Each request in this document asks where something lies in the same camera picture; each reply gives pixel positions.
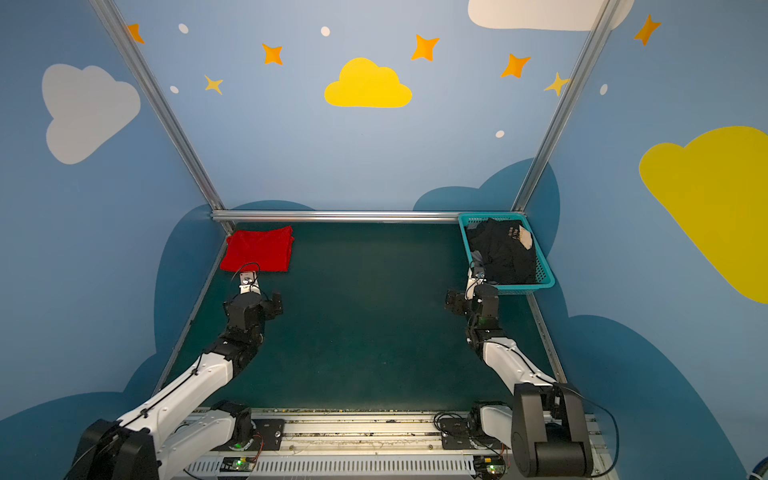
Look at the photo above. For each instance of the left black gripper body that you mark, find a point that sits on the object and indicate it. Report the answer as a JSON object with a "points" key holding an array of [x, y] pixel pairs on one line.
{"points": [[248, 293]]}

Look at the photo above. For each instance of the red t-shirt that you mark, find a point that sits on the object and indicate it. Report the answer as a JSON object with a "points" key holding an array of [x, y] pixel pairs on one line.
{"points": [[269, 251]]}

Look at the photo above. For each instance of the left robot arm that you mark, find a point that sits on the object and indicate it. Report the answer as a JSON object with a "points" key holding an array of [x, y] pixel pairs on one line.
{"points": [[151, 441]]}

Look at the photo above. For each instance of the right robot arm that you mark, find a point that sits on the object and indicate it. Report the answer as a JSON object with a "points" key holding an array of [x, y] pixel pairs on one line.
{"points": [[545, 426]]}

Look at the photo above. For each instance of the black t-shirt in basket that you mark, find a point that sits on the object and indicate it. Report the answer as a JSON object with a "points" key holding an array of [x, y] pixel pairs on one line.
{"points": [[504, 250]]}

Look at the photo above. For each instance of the teal plastic basket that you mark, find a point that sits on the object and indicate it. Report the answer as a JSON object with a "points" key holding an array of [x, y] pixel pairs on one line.
{"points": [[544, 276]]}

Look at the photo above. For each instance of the left green circuit board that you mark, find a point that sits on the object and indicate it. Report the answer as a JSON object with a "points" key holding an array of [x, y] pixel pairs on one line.
{"points": [[238, 464]]}

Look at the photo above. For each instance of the green circuit board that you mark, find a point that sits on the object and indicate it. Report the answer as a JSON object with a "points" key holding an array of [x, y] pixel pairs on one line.
{"points": [[238, 464], [488, 467]]}

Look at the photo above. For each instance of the right green circuit board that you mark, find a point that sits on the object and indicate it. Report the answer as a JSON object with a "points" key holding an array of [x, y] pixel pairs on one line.
{"points": [[488, 467]]}

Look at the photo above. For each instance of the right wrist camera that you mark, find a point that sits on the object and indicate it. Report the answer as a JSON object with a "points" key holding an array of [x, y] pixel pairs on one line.
{"points": [[476, 277]]}

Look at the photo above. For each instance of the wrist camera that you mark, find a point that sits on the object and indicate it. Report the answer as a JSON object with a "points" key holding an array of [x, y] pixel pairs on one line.
{"points": [[476, 277], [249, 283]]}

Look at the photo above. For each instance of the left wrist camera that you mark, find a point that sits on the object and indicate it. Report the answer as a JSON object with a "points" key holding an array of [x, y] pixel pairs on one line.
{"points": [[249, 283]]}

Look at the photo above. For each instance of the left side aluminium rail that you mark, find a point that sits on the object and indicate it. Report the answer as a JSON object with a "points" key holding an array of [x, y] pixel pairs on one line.
{"points": [[188, 265]]}

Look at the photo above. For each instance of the aluminium rail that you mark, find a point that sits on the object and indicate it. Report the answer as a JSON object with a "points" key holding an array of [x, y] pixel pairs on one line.
{"points": [[188, 265], [551, 352]]}

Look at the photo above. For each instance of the back aluminium frame bar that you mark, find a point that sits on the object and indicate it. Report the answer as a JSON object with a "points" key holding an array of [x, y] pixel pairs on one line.
{"points": [[263, 216]]}

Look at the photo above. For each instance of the right side aluminium rail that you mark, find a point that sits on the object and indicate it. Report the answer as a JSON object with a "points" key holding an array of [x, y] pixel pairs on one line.
{"points": [[551, 352]]}

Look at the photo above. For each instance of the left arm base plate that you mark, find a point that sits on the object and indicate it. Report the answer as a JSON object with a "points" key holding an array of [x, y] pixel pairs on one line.
{"points": [[267, 435]]}

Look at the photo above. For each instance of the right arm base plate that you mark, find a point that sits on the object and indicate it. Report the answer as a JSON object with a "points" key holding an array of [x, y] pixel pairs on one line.
{"points": [[455, 434]]}

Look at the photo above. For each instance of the front aluminium rail frame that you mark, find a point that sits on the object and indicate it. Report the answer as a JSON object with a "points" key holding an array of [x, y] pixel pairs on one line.
{"points": [[349, 444]]}

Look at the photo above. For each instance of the right aluminium corner post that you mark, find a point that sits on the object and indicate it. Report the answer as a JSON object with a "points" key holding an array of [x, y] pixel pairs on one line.
{"points": [[584, 65]]}

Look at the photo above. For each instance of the aluminium corner post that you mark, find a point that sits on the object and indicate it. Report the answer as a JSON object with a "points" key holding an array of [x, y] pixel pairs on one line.
{"points": [[584, 65], [113, 22]]}

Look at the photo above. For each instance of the left aluminium corner post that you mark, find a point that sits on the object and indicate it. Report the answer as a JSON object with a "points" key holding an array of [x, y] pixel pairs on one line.
{"points": [[113, 22]]}

